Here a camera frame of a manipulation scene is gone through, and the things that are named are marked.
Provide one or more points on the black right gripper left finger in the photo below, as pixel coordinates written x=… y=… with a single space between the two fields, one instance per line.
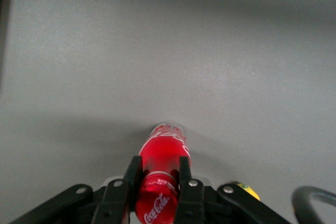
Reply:
x=115 y=203

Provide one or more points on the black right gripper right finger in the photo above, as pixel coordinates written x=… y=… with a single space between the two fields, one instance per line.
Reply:
x=190 y=203

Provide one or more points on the red coke bottle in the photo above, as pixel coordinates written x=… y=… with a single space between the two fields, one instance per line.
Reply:
x=162 y=150

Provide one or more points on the yellow lemon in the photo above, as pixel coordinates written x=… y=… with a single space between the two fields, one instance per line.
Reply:
x=253 y=192

